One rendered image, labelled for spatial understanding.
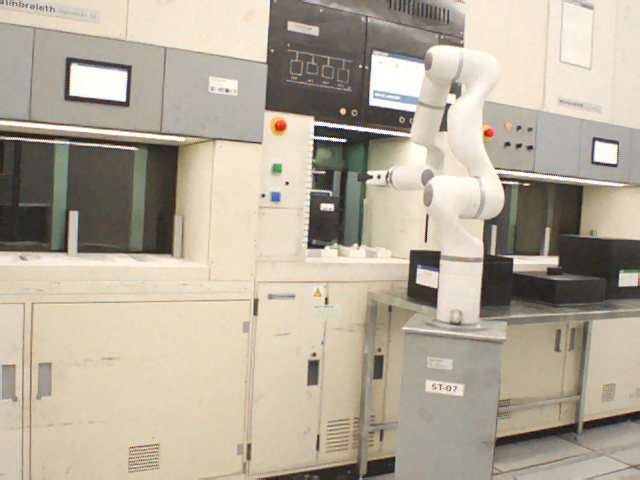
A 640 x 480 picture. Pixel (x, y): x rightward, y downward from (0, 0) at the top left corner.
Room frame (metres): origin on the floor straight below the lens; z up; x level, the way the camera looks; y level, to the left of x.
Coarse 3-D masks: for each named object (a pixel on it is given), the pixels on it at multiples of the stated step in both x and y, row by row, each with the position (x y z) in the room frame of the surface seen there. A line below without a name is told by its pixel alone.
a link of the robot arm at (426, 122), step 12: (420, 108) 2.11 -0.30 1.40; (432, 108) 2.10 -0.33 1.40; (420, 120) 2.12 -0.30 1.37; (432, 120) 2.11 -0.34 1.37; (420, 132) 2.13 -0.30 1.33; (432, 132) 2.13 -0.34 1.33; (420, 144) 2.16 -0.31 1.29; (432, 144) 2.16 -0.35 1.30; (432, 156) 2.25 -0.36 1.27; (444, 156) 2.22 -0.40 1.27; (432, 168) 2.26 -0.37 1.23
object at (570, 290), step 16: (528, 272) 2.59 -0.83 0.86; (544, 272) 2.63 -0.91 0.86; (560, 272) 2.56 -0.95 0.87; (512, 288) 2.55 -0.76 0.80; (528, 288) 2.48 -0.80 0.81; (544, 288) 2.41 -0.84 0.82; (560, 288) 2.36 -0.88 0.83; (576, 288) 2.41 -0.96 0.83; (592, 288) 2.46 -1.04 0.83; (544, 304) 2.40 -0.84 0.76; (560, 304) 2.36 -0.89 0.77; (576, 304) 2.41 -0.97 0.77; (592, 304) 2.46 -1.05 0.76
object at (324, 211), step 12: (312, 204) 2.65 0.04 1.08; (324, 204) 2.67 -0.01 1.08; (336, 204) 2.70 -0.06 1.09; (312, 216) 2.65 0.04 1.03; (324, 216) 2.68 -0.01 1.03; (336, 216) 2.70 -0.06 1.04; (312, 228) 2.65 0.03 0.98; (324, 228) 2.68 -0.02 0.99; (336, 228) 2.71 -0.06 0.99; (312, 240) 2.87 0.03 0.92; (324, 240) 2.73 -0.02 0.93
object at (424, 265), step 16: (416, 256) 2.41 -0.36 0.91; (432, 256) 2.32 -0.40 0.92; (496, 256) 2.42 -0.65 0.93; (416, 272) 2.41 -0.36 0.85; (432, 272) 2.31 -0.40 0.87; (496, 272) 2.29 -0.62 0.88; (512, 272) 2.33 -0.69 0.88; (416, 288) 2.40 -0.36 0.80; (432, 288) 2.31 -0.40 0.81; (496, 288) 2.30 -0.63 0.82; (480, 304) 2.27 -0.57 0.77; (496, 304) 2.30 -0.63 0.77
